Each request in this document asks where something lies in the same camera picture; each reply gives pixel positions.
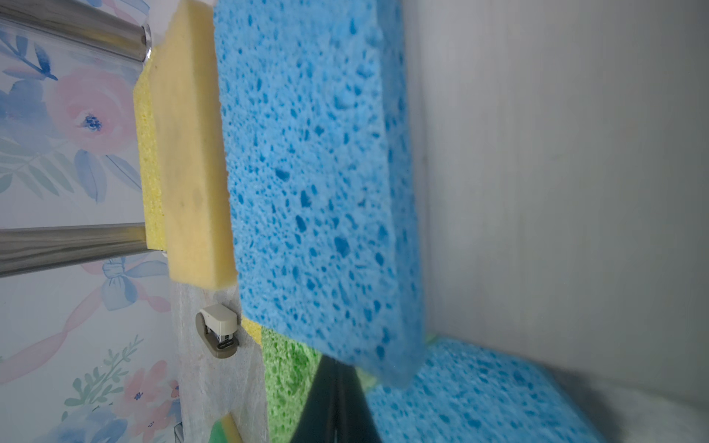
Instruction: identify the small grey metal piece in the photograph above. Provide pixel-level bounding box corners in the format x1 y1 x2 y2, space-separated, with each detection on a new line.
196 304 240 359

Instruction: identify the bright yellow sponge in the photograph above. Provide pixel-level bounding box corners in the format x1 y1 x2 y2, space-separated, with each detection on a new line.
133 57 167 251

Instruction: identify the blue sponge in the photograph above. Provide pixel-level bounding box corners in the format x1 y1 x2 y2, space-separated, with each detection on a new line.
213 1 425 387
366 338 603 442

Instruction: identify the pale yellow worn sponge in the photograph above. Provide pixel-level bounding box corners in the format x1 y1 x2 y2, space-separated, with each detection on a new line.
148 1 237 291

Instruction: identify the light green sponge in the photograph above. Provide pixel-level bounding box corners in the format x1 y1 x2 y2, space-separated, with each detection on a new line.
262 329 366 442

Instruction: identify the yellow sponge near shelf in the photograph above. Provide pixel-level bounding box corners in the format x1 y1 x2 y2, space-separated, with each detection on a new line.
241 316 262 346

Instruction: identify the white two-tier shelf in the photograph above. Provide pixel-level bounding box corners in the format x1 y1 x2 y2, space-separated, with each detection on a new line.
0 0 709 443

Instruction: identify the blue sponge by shelf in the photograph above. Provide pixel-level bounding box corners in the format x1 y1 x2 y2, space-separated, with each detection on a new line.
366 338 603 442

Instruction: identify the dark green sponge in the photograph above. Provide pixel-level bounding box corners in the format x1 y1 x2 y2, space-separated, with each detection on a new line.
209 413 243 443

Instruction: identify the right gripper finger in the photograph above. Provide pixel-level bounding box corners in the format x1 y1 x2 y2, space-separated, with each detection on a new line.
290 356 381 443

